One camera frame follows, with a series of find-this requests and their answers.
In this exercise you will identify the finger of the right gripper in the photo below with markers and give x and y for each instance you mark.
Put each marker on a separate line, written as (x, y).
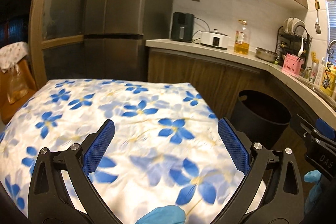
(325, 129)

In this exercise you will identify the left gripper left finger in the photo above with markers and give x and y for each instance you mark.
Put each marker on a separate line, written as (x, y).
(49, 201)

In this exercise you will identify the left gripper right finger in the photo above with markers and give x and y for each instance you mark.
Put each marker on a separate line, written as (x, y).
(271, 190)

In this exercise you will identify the black trash bin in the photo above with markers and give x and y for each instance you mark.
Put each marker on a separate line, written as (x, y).
(261, 117)

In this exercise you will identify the blue gloved left hand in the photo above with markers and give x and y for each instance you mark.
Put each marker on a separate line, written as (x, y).
(164, 215)

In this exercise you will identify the yellow detergent bottle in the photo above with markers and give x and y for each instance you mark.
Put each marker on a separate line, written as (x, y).
(328, 79)

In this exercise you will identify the white cleaner bottle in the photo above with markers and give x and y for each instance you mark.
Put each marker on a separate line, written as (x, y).
(321, 69)

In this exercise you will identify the pink utensil holder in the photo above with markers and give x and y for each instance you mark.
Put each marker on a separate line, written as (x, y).
(292, 64)

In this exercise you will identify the chrome sink faucet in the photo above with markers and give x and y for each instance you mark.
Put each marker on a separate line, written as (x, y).
(331, 52)

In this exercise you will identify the wooden lower cabinet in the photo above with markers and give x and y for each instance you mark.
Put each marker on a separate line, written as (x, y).
(219, 82)

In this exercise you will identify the black dish rack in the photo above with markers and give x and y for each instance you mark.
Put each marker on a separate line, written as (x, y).
(293, 38)

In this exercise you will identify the blue floral tablecloth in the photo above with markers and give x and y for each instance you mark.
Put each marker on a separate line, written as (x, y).
(166, 148)

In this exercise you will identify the steel mixing bowl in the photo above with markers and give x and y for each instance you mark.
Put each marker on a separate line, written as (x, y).
(266, 55)

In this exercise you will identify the hanging metal spatula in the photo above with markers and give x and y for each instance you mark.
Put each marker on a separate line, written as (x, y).
(317, 25)

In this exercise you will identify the orange chair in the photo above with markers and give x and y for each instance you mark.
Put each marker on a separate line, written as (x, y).
(8, 110)

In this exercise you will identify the cooking oil bottle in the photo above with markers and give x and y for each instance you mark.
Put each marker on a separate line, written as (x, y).
(241, 44)

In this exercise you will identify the clear bag with food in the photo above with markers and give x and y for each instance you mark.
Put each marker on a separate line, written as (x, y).
(17, 87)

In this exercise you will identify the window blinds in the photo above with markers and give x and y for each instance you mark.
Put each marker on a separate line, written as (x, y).
(331, 9)

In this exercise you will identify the white electric cooker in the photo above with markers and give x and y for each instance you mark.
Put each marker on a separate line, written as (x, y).
(215, 39)

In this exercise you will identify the dotted white cloth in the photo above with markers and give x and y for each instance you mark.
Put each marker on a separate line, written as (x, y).
(12, 54)

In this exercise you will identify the black air fryer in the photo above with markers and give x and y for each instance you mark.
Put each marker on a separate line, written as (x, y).
(182, 27)

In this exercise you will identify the glass wooden door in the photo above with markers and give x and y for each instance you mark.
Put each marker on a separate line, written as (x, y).
(56, 39)

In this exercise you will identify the dark grey refrigerator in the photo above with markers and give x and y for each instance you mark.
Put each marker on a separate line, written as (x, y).
(115, 34)

